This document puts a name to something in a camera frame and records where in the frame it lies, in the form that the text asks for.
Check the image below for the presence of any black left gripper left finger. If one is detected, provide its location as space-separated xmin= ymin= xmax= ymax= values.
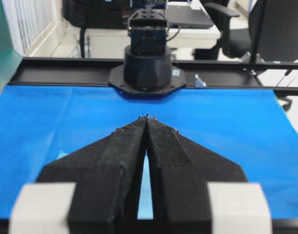
xmin=9 ymin=116 xmax=148 ymax=234

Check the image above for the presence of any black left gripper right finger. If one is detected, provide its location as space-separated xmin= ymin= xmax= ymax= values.
xmin=144 ymin=116 xmax=273 ymax=234

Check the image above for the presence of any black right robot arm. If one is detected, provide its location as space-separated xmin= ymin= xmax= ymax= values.
xmin=109 ymin=0 xmax=186 ymax=96

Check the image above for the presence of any dark blue table cloth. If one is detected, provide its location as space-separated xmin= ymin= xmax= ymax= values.
xmin=0 ymin=86 xmax=298 ymax=219

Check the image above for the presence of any white desk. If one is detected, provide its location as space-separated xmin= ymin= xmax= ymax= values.
xmin=60 ymin=24 xmax=221 ymax=59

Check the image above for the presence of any black office chair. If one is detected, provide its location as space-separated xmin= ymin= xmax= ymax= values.
xmin=194 ymin=0 xmax=298 ymax=61

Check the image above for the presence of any white radiator grille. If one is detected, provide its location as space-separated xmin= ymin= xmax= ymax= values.
xmin=2 ymin=0 xmax=59 ymax=57

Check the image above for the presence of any black aluminium rail frame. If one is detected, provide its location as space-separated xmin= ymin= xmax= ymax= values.
xmin=9 ymin=58 xmax=298 ymax=97

